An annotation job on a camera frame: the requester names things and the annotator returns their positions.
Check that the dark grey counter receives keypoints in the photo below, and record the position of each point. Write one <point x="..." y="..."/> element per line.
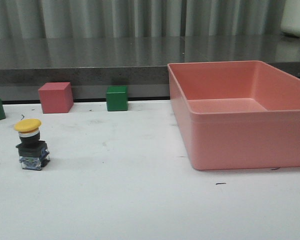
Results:
<point x="90" y="65"/>

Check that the pink cube block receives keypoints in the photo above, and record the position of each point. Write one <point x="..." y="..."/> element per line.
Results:
<point x="56" y="97"/>

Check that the white appliance in background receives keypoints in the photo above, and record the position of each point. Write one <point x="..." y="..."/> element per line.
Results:
<point x="290" y="22"/>

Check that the yellow mushroom push button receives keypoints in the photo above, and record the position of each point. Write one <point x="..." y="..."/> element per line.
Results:
<point x="33" y="152"/>

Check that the green cube block centre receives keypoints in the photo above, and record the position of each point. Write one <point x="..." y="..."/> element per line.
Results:
<point x="117" y="98"/>

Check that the pink plastic bin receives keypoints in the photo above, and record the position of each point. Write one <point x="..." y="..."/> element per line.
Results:
<point x="236" y="114"/>

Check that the grey curtain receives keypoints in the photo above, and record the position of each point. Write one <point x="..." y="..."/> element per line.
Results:
<point x="31" y="19"/>

